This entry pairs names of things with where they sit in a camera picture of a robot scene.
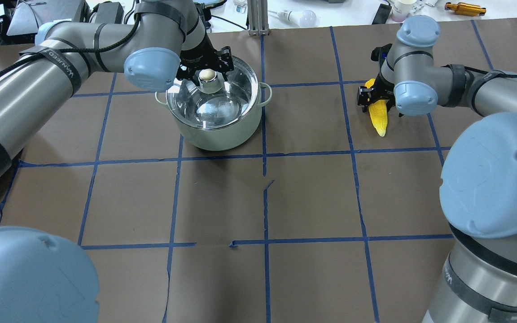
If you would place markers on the black smartphone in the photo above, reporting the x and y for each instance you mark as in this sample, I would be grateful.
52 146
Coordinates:
382 14

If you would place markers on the glass pot lid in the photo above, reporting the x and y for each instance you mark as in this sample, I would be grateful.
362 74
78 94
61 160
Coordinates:
217 103

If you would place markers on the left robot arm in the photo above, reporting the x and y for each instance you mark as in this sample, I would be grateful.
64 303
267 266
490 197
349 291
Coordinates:
46 278

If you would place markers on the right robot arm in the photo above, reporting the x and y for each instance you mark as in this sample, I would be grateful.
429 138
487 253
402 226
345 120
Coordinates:
479 190

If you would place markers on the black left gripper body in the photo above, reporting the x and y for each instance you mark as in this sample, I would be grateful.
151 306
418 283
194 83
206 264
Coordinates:
197 53

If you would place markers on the yellow toy corn cob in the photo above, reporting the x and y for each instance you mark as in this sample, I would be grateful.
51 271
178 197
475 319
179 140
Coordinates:
378 113

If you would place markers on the gold metal cylinder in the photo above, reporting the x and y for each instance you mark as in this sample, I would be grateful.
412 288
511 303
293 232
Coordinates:
465 9

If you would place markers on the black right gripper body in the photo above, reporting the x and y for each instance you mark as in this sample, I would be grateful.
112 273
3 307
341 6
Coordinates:
382 91

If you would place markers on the pale green cooking pot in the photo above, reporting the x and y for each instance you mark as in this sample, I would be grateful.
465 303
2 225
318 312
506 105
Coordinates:
228 137

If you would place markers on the white plastic cup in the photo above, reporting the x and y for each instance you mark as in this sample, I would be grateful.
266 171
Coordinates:
402 9

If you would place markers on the white light bulb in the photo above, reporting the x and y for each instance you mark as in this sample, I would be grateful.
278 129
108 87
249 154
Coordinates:
304 18

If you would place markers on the aluminium frame post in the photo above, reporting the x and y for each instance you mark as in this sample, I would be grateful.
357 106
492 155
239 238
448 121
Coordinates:
257 15

